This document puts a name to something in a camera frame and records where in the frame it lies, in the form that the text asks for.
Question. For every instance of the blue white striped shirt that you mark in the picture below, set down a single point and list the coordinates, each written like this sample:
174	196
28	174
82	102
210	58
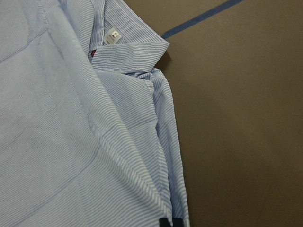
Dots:
88	134

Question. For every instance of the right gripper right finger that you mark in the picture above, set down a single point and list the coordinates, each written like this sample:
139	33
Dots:
178	222

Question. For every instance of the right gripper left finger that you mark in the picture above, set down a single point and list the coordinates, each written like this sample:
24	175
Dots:
164	222

